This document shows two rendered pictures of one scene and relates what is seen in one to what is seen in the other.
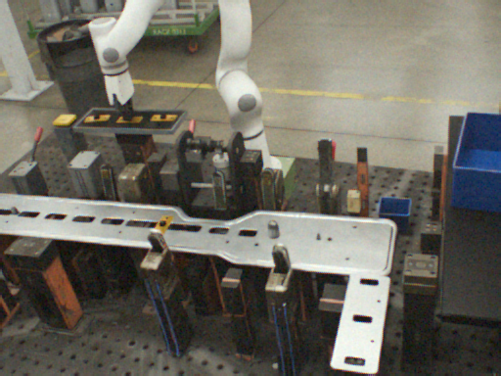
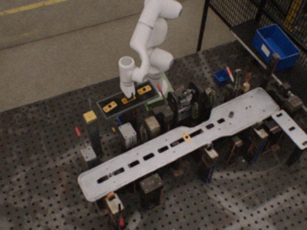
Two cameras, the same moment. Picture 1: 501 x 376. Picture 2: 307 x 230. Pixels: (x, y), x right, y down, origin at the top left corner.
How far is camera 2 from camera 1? 1.89 m
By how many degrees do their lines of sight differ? 41
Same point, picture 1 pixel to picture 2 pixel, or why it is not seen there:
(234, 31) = (164, 33)
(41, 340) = (151, 217)
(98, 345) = (177, 201)
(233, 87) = (165, 59)
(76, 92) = not seen: outside the picture
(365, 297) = (284, 121)
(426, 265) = (297, 100)
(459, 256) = (296, 90)
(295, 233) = (236, 111)
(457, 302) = not seen: outside the picture
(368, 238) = (260, 98)
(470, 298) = not seen: outside the picture
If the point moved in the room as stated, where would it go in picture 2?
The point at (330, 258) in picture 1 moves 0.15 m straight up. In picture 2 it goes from (259, 114) to (265, 100)
